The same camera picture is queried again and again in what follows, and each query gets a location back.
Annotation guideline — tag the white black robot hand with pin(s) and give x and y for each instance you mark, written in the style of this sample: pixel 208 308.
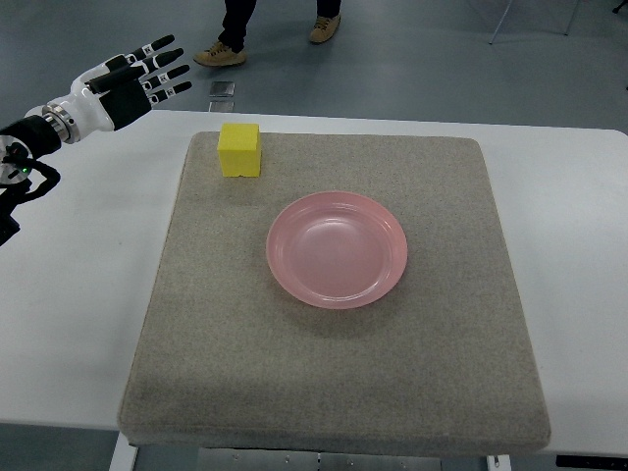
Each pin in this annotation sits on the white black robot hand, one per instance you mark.
pixel 117 92

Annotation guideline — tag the yellow foam block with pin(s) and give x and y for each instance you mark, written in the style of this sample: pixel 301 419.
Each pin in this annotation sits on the yellow foam block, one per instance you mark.
pixel 239 150

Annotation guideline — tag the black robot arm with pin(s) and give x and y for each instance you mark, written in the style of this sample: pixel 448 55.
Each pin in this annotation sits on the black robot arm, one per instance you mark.
pixel 23 177

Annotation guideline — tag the metal floor socket plate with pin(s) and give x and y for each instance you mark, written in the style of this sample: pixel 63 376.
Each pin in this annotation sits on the metal floor socket plate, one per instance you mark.
pixel 221 95

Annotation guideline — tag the pink plate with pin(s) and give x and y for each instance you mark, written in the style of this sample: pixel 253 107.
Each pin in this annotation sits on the pink plate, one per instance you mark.
pixel 336 250

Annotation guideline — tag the tan left boot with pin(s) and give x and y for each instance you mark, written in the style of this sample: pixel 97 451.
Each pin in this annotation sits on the tan left boot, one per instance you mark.
pixel 219 55

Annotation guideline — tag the tan boot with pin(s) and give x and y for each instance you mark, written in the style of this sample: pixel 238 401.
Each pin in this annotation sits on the tan boot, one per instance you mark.
pixel 219 55
pixel 324 29

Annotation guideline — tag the dark trouser leg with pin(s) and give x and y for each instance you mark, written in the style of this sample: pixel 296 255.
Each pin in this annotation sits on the dark trouser leg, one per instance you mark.
pixel 328 8
pixel 235 21

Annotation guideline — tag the tan right boot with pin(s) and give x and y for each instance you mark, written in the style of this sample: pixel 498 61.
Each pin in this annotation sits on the tan right boot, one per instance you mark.
pixel 324 29

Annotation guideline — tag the beige felt mat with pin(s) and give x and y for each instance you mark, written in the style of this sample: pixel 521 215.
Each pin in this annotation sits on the beige felt mat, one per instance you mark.
pixel 441 365

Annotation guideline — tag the grey metal stand legs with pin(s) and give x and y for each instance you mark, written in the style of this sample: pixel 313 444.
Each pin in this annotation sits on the grey metal stand legs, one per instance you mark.
pixel 562 19

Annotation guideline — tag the white table leg frame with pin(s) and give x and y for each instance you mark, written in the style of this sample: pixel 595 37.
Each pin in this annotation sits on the white table leg frame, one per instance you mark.
pixel 125 457

